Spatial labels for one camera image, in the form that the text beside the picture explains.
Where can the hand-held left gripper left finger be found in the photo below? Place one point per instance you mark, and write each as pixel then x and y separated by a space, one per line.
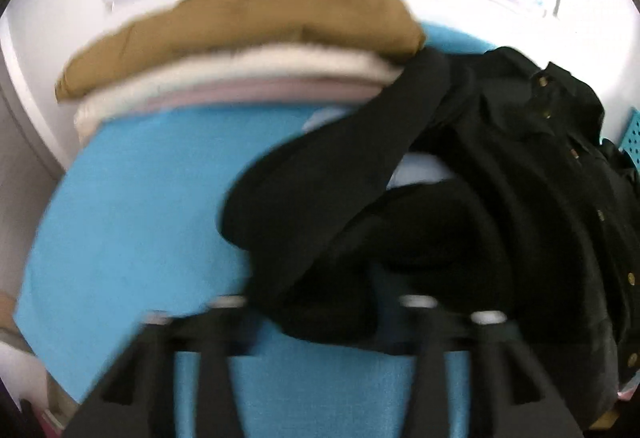
pixel 216 343

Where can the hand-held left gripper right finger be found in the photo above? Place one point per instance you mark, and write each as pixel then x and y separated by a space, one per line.
pixel 431 343

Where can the black coat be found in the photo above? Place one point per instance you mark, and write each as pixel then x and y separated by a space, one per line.
pixel 500 193

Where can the blue bed sheet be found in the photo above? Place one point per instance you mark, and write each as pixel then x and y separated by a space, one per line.
pixel 125 198

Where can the pink folded garment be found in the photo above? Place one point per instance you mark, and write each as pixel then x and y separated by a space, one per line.
pixel 260 91

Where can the white fluffy garment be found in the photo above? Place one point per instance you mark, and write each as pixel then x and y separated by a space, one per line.
pixel 225 67

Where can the teal perforated basket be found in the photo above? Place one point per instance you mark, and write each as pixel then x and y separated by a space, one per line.
pixel 629 138

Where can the brown folded garment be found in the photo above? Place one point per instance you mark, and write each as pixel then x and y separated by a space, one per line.
pixel 250 18

